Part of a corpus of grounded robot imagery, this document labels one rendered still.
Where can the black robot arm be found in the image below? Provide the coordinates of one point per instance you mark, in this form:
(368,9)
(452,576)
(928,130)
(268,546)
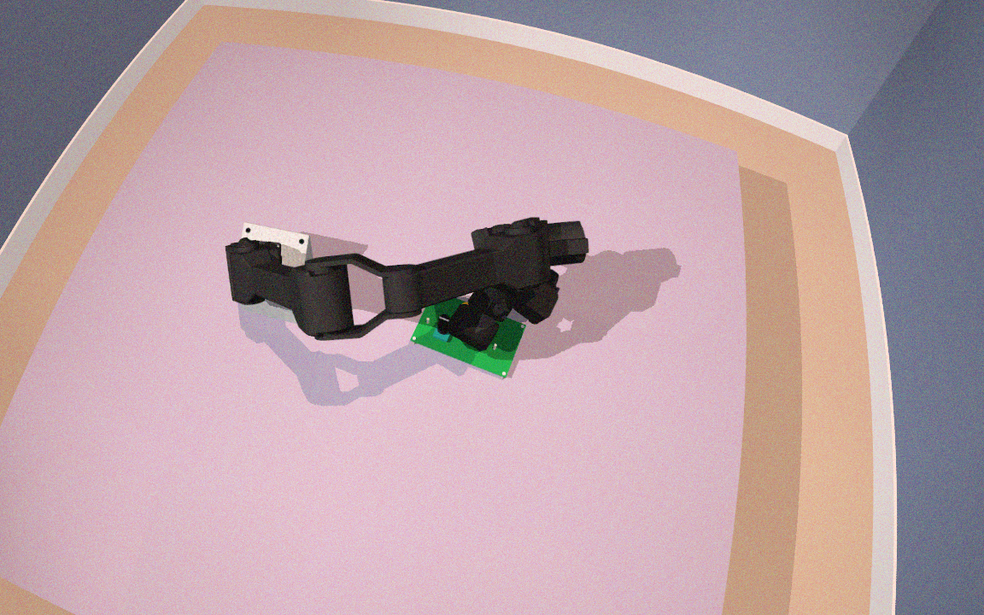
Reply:
(516,256)

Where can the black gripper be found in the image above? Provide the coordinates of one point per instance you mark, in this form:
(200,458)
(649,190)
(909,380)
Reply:
(475,323)

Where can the green circuit board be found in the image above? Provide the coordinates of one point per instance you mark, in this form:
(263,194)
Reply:
(432,332)

